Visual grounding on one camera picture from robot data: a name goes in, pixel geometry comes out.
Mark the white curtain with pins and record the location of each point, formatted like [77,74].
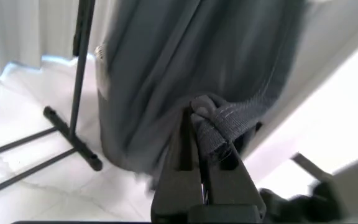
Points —
[17,31]

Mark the white laundry basket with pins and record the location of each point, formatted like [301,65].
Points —
[100,77]

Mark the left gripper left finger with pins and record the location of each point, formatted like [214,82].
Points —
[176,174]

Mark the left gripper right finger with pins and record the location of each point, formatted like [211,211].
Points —
[225,183]

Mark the dark grey long-sleeved shirt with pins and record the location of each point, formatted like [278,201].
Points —
[179,62]

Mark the black clothes rack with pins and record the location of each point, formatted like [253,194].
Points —
[79,77]

